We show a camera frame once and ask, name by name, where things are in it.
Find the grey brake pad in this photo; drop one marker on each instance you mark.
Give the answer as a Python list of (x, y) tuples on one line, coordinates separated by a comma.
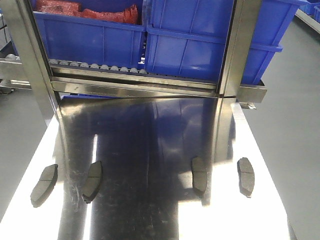
[(246, 176), (199, 176), (44, 185), (92, 182)]

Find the grey roller conveyor track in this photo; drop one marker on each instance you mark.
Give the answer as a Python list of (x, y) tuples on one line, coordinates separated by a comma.
[(97, 66)]

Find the right blue plastic bin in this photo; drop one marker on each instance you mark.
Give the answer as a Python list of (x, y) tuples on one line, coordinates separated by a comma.
[(187, 38)]

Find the blue plastic bin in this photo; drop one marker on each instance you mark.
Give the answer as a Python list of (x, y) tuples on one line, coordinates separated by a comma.
[(187, 38), (94, 41)]

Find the lower blue bin under table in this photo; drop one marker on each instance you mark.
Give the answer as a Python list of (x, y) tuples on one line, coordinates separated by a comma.
[(85, 96)]

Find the left blue plastic bin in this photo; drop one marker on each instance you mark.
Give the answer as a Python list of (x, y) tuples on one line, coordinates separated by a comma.
[(94, 41)]

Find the red bagged parts in bin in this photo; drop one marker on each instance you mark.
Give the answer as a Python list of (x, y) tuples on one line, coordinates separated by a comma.
[(129, 15)]

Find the stainless steel rack frame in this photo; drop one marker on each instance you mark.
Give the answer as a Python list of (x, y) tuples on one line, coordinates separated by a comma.
[(33, 70)]

